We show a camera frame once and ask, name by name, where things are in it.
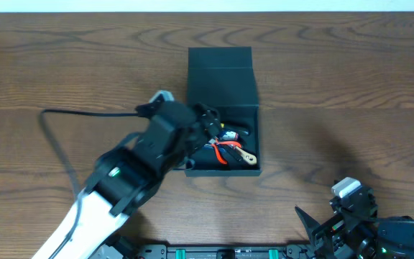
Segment small claw hammer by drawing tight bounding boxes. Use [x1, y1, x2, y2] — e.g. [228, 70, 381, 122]
[223, 145, 246, 167]

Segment dark green box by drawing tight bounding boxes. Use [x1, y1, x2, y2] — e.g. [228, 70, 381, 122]
[185, 47, 262, 177]

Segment orange scraper wooden handle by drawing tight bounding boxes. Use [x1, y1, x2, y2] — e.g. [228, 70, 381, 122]
[235, 146, 257, 165]

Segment blue screwdriver set card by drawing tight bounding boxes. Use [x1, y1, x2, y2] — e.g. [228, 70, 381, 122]
[204, 131, 242, 149]

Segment red handled pliers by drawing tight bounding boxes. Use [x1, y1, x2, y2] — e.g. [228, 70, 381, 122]
[213, 144, 228, 165]

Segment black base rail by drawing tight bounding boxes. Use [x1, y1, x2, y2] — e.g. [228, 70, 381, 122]
[98, 243, 316, 259]

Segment black handled screwdriver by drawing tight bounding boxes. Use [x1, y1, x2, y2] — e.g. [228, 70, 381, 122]
[221, 123, 250, 136]

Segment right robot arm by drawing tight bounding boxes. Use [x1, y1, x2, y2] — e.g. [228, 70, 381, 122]
[295, 194, 414, 259]

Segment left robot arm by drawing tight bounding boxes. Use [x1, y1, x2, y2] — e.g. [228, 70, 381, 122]
[34, 101, 221, 258]

